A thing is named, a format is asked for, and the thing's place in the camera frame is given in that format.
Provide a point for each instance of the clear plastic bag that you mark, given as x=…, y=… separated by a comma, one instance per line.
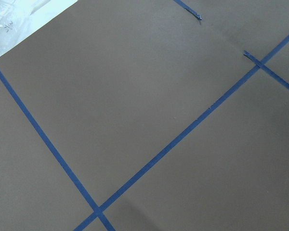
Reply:
x=19, y=19

